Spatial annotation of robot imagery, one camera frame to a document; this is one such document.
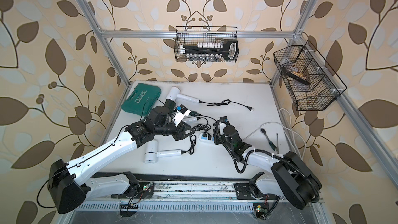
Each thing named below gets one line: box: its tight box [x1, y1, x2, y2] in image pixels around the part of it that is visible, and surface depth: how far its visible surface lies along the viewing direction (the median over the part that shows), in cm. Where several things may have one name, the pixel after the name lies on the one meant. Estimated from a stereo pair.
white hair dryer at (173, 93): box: [165, 86, 200, 104], surface depth 111 cm
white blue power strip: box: [199, 132, 217, 146], surface depth 91 cm
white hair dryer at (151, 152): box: [143, 140, 182, 164], surface depth 84 cm
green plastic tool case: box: [120, 82, 162, 117], surface depth 107 cm
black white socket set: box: [179, 38, 239, 62], surface depth 86 cm
